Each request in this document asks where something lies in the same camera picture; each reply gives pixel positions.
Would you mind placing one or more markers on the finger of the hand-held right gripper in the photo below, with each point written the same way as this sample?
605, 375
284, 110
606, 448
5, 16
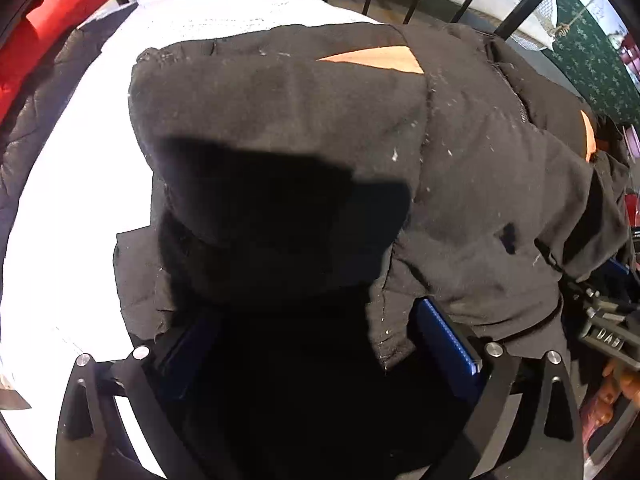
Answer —
592, 294

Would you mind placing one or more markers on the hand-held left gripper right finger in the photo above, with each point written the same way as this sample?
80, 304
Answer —
450, 345

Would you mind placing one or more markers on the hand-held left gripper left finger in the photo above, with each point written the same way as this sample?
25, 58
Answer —
192, 345

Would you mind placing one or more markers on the black jacket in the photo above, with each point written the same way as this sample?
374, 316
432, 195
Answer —
350, 160

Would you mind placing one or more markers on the person's right hand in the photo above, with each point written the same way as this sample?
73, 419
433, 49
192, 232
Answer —
622, 382

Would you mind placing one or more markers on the light checked bedsheet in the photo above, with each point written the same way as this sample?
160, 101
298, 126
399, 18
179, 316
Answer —
75, 235

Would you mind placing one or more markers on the green patterned cloth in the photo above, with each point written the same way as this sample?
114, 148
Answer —
595, 55

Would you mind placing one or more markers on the red cloth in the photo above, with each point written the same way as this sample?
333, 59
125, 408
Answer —
45, 25

